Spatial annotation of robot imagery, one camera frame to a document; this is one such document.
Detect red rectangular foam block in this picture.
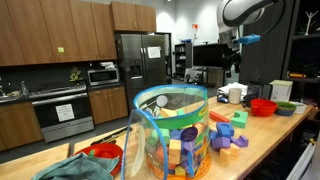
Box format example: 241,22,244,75
209,110,232,123

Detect dark shelving unit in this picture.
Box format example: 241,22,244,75
282,0,320,101

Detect stainless steel oven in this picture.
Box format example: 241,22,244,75
29,83,95,143

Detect brown base cabinet under sink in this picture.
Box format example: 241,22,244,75
0,101,45,152

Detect blue square block with hole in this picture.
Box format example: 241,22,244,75
215,121,235,138

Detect blue rectangular foam block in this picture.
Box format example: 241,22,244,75
209,130,220,141

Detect paper on refrigerator door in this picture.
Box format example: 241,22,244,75
147,46,162,60

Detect purple arch foam block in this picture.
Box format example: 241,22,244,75
231,134,250,148

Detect tan foam block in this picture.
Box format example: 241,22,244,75
219,148,233,163
229,143,241,157

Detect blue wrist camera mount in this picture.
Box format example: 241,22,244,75
237,33,262,45

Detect green bowl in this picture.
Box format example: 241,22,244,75
275,100,298,111

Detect stainless steel refrigerator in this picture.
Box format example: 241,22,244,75
114,32,168,113

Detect white cup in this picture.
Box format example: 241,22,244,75
228,87,242,105

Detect white branch-shaped stand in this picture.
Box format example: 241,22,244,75
304,9,320,36

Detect paper on oven door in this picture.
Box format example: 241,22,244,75
54,103,76,123

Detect brown cabinets above refrigerator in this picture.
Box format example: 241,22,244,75
110,1,157,33

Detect black mesh container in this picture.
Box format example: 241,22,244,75
245,82,263,108

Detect black monitor screen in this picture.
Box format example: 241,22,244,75
192,43,234,69

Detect brown two-door base cabinet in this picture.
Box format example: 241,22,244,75
88,85,129,126

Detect stack of white papers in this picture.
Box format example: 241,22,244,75
218,81,249,98

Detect dark bookshelf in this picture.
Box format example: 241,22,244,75
174,42,194,81

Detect empty red bowl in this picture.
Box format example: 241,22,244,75
250,98,278,118

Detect white box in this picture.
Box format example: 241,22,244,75
269,79,294,102

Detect green arch foam block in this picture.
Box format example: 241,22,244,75
230,110,249,129

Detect silver microwave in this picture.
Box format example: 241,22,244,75
87,68,120,87

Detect teal cloth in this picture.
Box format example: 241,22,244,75
31,152,120,180

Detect red bowl with cloth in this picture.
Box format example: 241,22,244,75
73,142,124,177

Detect clear plastic block bag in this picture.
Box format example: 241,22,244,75
120,83,213,180

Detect small green plant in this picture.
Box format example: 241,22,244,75
69,66,83,83

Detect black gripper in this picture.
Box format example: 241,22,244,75
229,42,242,60

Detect small white container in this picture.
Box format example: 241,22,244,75
290,101,307,115

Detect blue bowl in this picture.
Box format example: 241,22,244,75
275,108,297,117

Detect brown upper wall cabinets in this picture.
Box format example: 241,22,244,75
0,0,118,67

